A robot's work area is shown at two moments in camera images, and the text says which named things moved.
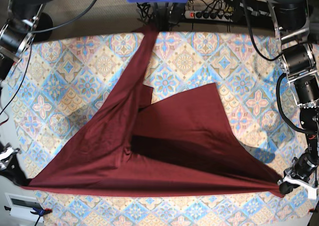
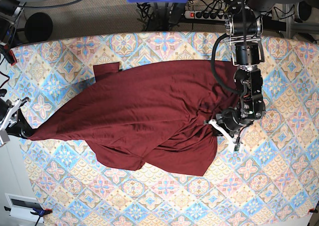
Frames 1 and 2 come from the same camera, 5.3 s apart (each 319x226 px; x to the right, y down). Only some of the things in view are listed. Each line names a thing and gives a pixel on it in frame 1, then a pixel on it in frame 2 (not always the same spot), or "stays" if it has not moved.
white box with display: x=21 y=206 stays
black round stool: x=45 y=22 stays
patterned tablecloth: x=55 y=81 stays
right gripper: x=303 y=172 -> x=230 y=122
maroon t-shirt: x=183 y=145 -> x=156 y=117
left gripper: x=13 y=170 -> x=12 y=119
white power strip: x=209 y=16 stays
